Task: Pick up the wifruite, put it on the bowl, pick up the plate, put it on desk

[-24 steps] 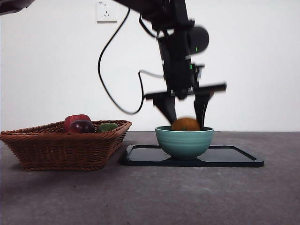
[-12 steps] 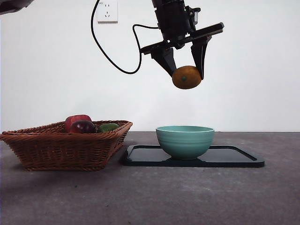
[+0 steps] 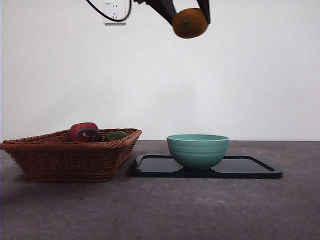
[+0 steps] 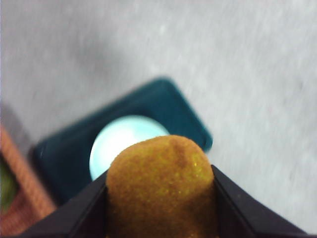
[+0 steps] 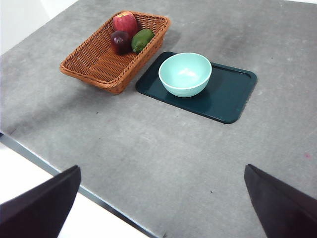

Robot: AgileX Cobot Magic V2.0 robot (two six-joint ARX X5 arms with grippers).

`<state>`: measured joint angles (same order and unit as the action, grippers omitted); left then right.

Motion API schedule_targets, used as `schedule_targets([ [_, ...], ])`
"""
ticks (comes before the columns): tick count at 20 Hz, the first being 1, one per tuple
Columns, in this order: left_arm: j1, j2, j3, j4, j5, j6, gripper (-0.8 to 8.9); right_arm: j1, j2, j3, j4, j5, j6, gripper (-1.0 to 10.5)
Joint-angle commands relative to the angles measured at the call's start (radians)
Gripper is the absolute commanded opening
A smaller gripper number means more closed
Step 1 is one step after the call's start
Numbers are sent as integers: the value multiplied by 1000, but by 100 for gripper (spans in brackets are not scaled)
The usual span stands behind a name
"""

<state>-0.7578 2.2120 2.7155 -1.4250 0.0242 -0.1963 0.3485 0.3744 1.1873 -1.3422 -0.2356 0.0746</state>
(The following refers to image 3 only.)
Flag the orange-brown round fruit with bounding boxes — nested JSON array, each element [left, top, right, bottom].
[[171, 8, 210, 40]]

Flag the teal ribbed bowl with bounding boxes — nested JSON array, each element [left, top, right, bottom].
[[166, 134, 230, 171]]

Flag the green avocado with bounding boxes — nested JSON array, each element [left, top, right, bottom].
[[104, 131, 128, 142]]

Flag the red bell pepper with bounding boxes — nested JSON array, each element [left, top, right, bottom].
[[69, 121, 100, 141]]

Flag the dark purple round fruit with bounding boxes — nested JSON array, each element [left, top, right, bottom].
[[75, 127, 103, 143]]

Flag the black rectangular tray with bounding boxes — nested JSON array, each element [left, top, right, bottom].
[[128, 154, 283, 179]]

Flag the brown wicker basket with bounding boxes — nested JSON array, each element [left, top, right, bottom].
[[0, 127, 143, 183]]

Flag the white wall socket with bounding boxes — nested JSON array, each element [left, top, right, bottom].
[[104, 0, 127, 26]]

